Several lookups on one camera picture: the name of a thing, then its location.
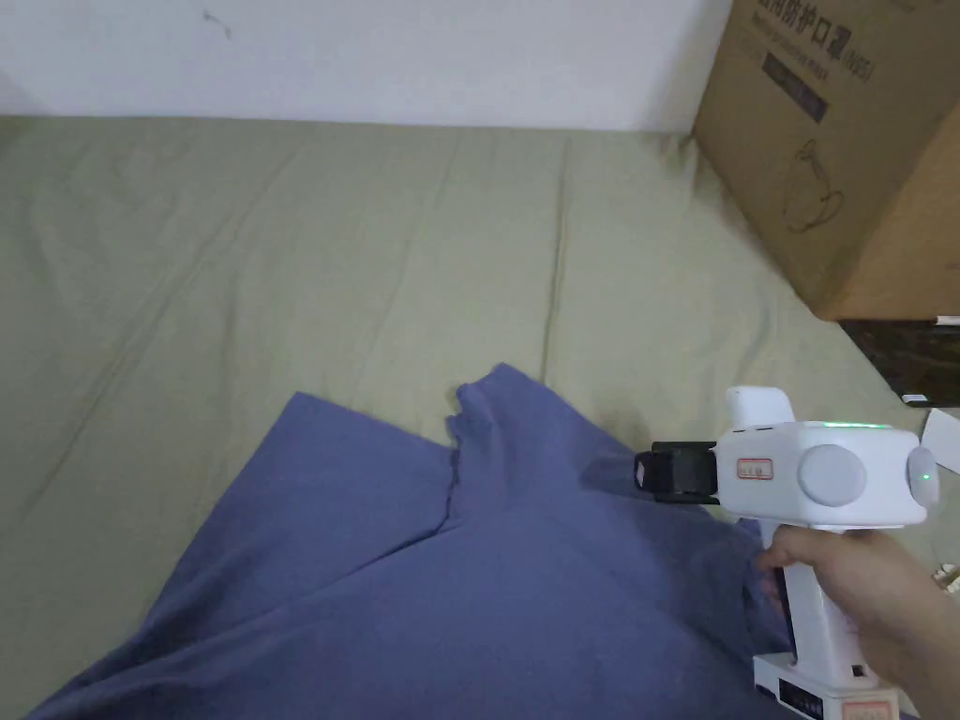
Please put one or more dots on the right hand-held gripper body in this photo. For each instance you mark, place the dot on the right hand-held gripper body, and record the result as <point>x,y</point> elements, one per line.
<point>832,472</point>

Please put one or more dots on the dark blue shirt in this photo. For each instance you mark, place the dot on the dark blue shirt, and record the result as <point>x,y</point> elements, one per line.
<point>420,570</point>

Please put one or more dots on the person's right hand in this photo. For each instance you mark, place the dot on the person's right hand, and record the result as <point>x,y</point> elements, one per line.
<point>862,592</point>

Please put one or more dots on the white paper card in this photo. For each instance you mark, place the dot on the white paper card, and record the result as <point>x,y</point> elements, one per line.
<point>942,442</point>

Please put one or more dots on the brown cardboard carton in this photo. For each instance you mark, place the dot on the brown cardboard carton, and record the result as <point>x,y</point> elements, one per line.
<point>847,150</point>

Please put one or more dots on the bed with pale green sheet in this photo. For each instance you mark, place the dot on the bed with pale green sheet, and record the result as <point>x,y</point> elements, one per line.
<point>300,255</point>

